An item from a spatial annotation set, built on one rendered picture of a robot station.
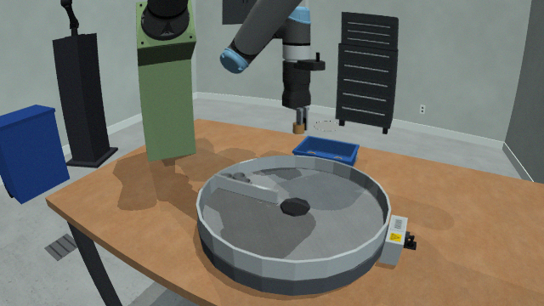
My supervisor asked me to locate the blue crate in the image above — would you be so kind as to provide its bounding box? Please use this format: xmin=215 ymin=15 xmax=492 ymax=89
xmin=292 ymin=136 xmax=360 ymax=166

